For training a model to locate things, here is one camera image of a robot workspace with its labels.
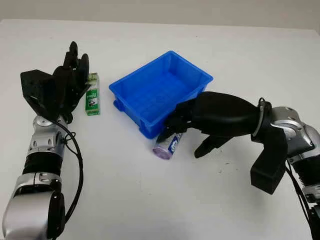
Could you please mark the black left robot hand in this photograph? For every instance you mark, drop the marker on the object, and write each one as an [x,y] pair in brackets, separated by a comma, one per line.
[70,85]

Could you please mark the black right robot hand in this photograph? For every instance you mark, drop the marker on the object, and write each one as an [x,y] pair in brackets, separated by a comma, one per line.
[222,112]

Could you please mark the green carton box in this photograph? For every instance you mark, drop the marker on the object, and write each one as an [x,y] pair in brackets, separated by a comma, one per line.
[93,100]

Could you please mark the purple capped cylindrical bottle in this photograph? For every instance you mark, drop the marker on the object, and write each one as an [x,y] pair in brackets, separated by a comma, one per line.
[167,147]

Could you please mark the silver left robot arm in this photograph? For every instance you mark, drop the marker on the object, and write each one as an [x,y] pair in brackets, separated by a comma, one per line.
[32,200]

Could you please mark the blue plastic tray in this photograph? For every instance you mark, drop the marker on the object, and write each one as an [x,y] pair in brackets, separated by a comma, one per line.
[155,92]

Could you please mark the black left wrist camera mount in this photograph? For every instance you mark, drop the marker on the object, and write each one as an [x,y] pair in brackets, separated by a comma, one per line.
[37,90]

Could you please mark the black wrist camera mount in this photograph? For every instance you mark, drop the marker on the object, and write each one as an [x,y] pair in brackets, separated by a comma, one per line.
[37,90]
[271,160]

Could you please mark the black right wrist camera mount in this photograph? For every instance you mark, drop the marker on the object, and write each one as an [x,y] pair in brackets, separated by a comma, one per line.
[271,160]

